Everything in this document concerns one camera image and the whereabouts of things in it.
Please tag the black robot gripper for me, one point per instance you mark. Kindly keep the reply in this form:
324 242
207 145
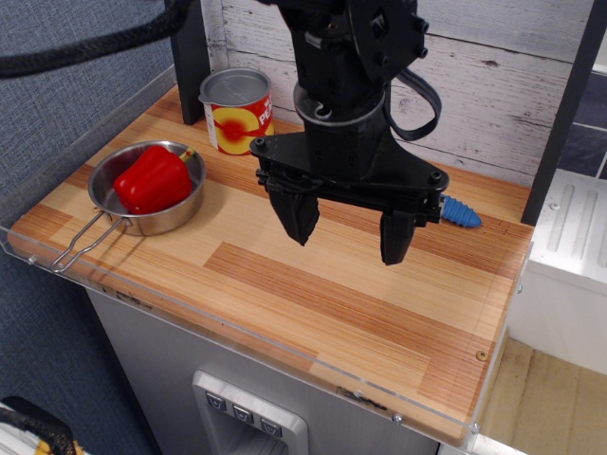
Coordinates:
348 156

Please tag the blue handled metal fork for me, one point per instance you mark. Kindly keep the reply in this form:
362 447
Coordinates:
459 213

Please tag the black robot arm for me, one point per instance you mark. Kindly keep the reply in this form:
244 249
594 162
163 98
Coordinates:
348 53

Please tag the grey cabinet with dispenser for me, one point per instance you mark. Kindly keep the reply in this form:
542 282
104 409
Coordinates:
160 359

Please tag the red yellow tin can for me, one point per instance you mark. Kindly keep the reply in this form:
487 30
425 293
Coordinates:
238 108

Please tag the red bell pepper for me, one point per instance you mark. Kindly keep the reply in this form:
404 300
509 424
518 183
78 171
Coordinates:
159 179

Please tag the white appliance at right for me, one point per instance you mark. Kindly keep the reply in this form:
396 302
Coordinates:
559 307

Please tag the small steel pan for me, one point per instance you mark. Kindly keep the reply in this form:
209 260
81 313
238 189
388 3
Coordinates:
111 215

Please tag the dark left frame post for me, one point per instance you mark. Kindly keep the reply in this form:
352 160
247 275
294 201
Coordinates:
191 60

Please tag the dark frame post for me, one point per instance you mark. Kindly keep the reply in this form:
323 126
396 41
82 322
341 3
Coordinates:
582 67
191 60

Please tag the dark right frame post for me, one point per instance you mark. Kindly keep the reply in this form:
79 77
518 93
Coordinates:
582 67

